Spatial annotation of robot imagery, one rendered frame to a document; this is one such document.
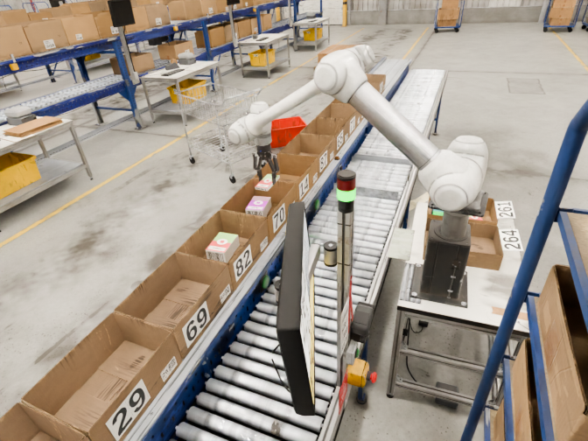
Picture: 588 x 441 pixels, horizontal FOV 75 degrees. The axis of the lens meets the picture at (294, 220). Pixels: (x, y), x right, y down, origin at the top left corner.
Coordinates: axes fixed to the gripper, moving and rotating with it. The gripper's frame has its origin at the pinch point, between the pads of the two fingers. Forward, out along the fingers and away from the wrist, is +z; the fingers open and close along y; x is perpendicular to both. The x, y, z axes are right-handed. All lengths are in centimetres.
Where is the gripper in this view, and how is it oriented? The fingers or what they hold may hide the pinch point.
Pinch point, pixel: (267, 178)
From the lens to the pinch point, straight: 212.0
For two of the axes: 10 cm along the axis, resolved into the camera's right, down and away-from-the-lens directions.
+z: 0.6, 8.3, 5.5
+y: -9.2, -1.7, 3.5
